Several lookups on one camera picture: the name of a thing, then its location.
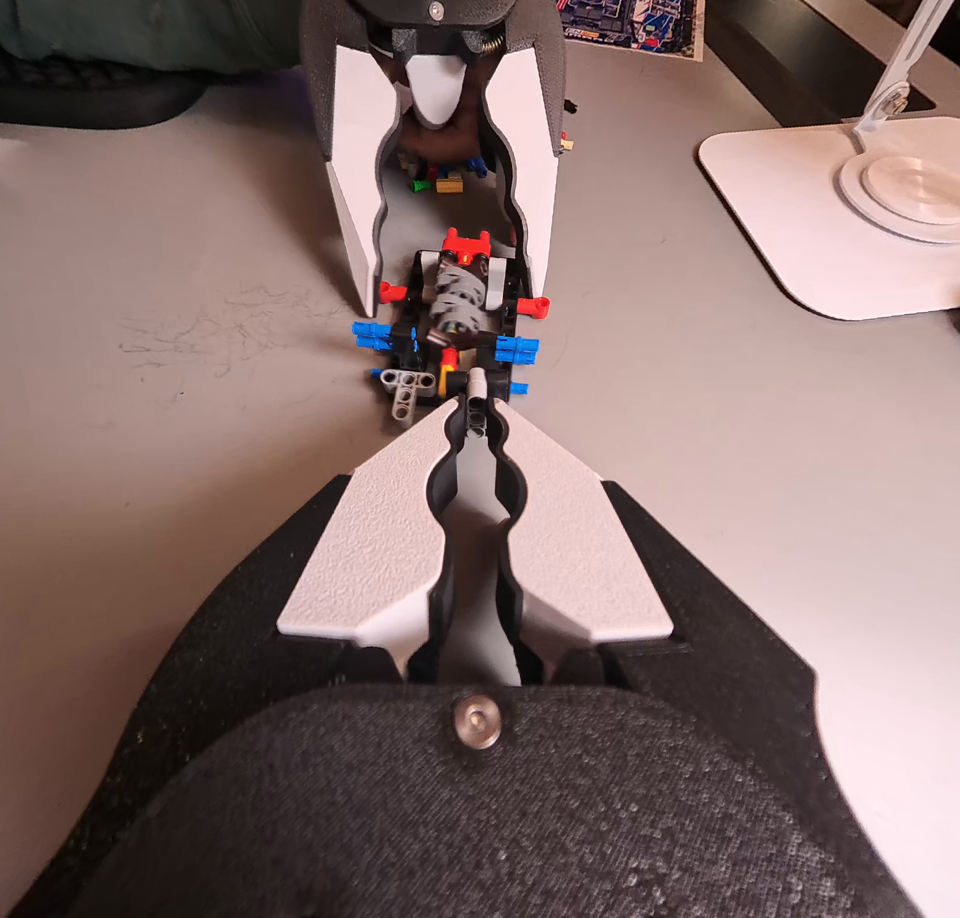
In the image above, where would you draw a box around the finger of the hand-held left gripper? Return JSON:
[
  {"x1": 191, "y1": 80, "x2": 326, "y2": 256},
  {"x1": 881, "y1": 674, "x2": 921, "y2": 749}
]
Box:
[
  {"x1": 327, "y1": 43, "x2": 404, "y2": 319},
  {"x1": 481, "y1": 43, "x2": 564, "y2": 298}
]

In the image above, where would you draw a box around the lego engine assembly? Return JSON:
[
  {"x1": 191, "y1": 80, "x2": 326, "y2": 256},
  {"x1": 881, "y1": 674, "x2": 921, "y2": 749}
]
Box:
[{"x1": 352, "y1": 228, "x2": 552, "y2": 429}]

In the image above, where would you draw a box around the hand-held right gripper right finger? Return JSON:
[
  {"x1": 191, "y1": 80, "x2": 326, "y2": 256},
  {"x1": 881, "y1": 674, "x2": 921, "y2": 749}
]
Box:
[{"x1": 489, "y1": 397, "x2": 674, "y2": 684}]

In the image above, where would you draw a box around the person's left forearm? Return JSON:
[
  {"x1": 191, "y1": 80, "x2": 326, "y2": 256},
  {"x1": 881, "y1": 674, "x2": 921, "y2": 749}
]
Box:
[{"x1": 0, "y1": 0, "x2": 316, "y2": 130}]

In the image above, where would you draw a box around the person's left hand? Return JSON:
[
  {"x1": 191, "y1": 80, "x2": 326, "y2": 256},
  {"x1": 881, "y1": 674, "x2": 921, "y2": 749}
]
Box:
[{"x1": 396, "y1": 71, "x2": 489, "y2": 162}]

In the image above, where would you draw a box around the pile of loose lego pieces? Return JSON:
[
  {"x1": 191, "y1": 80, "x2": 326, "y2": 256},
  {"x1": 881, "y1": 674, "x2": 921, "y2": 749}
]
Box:
[{"x1": 396, "y1": 97, "x2": 579, "y2": 196}]

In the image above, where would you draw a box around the holographic lego sticker sheet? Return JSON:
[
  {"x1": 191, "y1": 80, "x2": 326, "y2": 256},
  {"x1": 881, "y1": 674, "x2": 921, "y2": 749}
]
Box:
[{"x1": 541, "y1": 0, "x2": 708, "y2": 63}]

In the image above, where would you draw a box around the white lamp stand base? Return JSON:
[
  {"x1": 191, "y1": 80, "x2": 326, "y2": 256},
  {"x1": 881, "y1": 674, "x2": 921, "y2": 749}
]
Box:
[{"x1": 697, "y1": 0, "x2": 960, "y2": 322}]

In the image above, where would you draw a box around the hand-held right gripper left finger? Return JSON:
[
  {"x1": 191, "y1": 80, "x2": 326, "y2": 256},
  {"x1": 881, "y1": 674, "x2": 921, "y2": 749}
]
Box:
[{"x1": 276, "y1": 397, "x2": 460, "y2": 683}]

